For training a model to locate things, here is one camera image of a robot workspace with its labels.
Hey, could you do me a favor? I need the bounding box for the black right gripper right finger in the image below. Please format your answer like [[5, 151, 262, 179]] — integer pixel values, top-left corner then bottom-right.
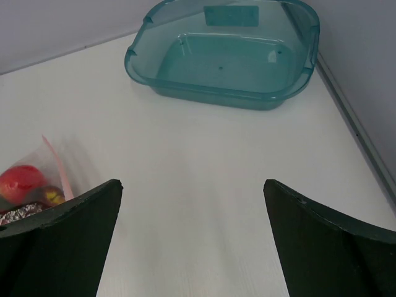
[[263, 179, 395, 296]]

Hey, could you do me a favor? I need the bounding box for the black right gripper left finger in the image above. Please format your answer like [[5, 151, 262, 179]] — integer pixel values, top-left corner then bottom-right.
[[1, 179, 123, 296]]

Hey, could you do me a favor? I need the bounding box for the dark red fake peach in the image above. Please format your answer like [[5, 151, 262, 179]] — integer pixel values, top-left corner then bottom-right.
[[37, 185, 66, 207]]

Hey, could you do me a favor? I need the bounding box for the clear zip top bag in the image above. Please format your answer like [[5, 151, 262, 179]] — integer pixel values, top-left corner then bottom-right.
[[1, 137, 74, 226]]

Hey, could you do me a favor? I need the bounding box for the red fake apple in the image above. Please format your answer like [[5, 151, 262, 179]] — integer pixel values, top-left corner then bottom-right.
[[1, 165, 46, 205]]

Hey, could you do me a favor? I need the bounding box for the fake purple grape bunch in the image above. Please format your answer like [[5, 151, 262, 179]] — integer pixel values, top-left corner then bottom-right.
[[0, 202, 48, 225]]

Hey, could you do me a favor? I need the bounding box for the teal transparent plastic bin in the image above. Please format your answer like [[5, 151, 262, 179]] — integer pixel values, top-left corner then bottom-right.
[[124, 1, 321, 110]]

